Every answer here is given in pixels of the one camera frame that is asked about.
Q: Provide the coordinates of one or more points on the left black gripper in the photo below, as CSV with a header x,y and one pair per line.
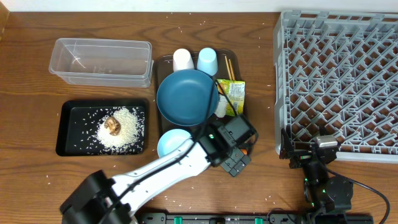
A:
x,y
237,169

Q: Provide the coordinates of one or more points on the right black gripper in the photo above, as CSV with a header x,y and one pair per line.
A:
x,y
288,151

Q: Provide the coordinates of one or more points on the light blue bowl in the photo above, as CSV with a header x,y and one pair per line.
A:
x,y
171,140

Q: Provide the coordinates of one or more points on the dark blue plate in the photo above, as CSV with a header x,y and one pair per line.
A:
x,y
187,97

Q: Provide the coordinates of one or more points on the white rice pile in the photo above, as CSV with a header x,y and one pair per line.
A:
x,y
124,133

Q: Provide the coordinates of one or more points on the brown food scrap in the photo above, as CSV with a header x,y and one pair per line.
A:
x,y
112,125

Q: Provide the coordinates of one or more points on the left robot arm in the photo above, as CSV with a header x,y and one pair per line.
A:
x,y
99,199

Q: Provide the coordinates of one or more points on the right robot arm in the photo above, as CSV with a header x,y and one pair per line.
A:
x,y
330,197

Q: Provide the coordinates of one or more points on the grey dishwasher rack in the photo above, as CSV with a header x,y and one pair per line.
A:
x,y
337,70

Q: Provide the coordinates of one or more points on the black waste tray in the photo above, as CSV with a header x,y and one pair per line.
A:
x,y
72,110

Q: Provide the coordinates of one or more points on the crumpled white tissue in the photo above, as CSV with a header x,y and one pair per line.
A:
x,y
220,111

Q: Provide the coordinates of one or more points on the green yellow snack wrapper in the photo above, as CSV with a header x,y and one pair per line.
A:
x,y
235,91

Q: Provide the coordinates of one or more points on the right wooden chopstick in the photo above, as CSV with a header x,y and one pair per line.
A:
x,y
231,70

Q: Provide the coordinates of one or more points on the wooden chopstick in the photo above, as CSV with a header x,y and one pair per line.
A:
x,y
231,70
227,66

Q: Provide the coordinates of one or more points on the left wooden chopstick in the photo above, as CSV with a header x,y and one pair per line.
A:
x,y
227,66

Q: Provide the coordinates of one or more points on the dark brown serving tray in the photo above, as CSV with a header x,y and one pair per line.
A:
x,y
163,68

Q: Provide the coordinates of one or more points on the light blue plastic cup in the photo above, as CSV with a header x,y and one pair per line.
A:
x,y
207,61

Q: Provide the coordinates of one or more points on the white plastic cup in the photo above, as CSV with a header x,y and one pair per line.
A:
x,y
182,60

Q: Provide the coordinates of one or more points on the clear plastic bin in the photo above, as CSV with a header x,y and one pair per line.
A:
x,y
102,62

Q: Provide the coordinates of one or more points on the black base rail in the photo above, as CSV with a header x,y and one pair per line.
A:
x,y
272,218

